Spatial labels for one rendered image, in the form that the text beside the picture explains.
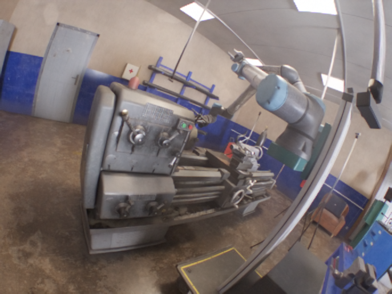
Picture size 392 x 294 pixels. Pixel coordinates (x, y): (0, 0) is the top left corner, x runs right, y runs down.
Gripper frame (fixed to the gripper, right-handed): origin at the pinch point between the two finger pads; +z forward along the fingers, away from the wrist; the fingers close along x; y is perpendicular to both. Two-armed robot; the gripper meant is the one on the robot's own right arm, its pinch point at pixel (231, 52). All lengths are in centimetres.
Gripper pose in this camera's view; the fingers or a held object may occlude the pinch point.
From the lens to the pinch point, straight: 172.6
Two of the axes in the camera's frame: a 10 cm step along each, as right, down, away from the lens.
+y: 0.8, 9.6, -2.8
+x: -6.9, 2.6, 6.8
